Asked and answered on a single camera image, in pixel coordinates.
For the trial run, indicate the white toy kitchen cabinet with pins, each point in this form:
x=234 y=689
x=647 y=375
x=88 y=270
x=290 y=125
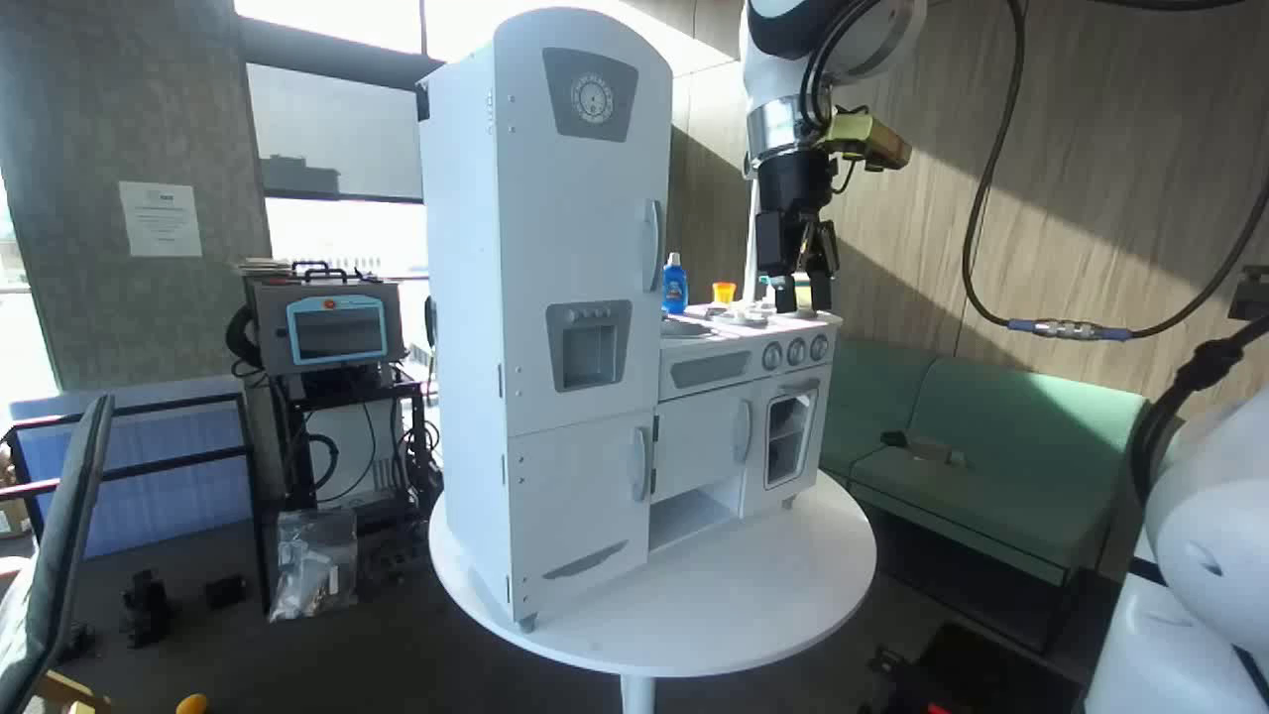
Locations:
x=468 y=345

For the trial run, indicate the black equipment cart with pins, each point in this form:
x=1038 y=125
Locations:
x=356 y=443

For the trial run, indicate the white paper sign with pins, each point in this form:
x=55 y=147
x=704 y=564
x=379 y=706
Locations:
x=162 y=219

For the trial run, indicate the wrist mounted yellow camera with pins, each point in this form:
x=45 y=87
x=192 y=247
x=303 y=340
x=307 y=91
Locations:
x=868 y=139

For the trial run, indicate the grey toy faucet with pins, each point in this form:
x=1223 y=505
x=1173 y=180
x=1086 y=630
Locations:
x=751 y=266

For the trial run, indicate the clear plastic bag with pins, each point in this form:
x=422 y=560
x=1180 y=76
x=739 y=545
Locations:
x=316 y=564

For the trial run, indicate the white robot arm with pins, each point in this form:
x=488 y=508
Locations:
x=1191 y=619

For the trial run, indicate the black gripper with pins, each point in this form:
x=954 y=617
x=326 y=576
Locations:
x=796 y=235

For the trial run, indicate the white fridge door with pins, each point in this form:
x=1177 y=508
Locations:
x=579 y=511
x=579 y=198

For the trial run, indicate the small white cupboard door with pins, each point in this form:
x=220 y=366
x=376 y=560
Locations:
x=704 y=437

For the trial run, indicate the small orange cup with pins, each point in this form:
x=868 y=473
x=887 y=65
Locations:
x=722 y=292

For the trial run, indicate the round white table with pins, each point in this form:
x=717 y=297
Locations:
x=722 y=603

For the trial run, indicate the grey monitor device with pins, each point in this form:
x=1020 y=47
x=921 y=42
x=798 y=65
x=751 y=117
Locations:
x=316 y=320

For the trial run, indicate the blue detergent bottle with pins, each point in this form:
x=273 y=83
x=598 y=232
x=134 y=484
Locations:
x=675 y=283

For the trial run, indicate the white toy oven door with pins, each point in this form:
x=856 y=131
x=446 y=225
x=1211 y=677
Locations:
x=790 y=423

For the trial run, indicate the green cushioned bench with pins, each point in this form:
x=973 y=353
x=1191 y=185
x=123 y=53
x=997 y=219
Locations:
x=1008 y=460

